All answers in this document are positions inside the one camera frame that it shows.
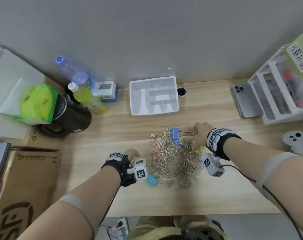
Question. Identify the person's left hand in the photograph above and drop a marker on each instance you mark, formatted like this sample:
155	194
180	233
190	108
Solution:
132	154

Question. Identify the person's right hand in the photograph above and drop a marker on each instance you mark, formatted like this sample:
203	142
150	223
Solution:
202	132

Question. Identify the large yellow binder clip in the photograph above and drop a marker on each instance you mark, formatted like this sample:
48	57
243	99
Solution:
200	149

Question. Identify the small pink binder clip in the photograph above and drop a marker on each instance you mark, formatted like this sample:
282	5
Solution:
153	144
154	157

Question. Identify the large blue binder clip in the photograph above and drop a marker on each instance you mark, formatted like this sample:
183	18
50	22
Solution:
175	133

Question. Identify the large teal binder clip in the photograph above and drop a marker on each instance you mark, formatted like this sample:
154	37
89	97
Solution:
151	181

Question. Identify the pile of silver paper clips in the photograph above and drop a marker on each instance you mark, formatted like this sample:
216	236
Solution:
176	162

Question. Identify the white compartment tray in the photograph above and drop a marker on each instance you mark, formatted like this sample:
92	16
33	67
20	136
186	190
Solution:
139	102

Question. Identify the person's left forearm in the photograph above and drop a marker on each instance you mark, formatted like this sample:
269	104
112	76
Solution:
99	187

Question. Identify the person's right forearm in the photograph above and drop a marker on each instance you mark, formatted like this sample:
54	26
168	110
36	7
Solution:
246	157

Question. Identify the white and blue small box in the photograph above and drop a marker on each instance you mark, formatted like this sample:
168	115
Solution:
105	89

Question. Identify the person's khaki trousers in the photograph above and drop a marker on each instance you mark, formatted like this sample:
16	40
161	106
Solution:
151	227

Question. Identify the small cardboard box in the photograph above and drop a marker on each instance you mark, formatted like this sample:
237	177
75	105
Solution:
41	143

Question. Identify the large printed cardboard box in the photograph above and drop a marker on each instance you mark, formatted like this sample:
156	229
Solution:
21	187

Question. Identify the black right wristband with markers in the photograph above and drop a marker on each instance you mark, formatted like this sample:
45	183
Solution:
216	142

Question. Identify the black wristband with markers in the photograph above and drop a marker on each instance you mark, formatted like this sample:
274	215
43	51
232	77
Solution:
216	142
116	164

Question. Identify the black left wristband with markers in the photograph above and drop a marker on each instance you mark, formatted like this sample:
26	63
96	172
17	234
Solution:
116	164

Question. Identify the grey smartphone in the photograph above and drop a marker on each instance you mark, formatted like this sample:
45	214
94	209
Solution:
246	102

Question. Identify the white power strip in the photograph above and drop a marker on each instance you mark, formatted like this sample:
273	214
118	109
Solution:
124	224

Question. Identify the black kettle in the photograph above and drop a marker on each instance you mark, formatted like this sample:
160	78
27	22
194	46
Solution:
71	117

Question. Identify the yellow drink bottle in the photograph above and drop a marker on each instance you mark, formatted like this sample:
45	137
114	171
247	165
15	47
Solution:
87	98

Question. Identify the white drawer organizer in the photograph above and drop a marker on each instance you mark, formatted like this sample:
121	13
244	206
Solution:
274	114

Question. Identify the white handheld controller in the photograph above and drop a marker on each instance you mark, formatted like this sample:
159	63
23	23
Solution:
295	142

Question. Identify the clear purple-capped water bottle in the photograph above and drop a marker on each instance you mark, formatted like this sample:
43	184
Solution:
74	73

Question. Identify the green tissue pack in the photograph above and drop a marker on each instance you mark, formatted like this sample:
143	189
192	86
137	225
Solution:
36	104

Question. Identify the white flat carton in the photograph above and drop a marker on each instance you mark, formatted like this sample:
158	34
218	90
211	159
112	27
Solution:
11	69

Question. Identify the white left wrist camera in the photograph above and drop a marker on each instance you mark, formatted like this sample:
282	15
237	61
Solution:
140	172

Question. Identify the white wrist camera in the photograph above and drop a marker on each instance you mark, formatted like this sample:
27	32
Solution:
140	172
211	166

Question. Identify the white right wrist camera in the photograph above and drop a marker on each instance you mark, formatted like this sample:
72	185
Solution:
211	166

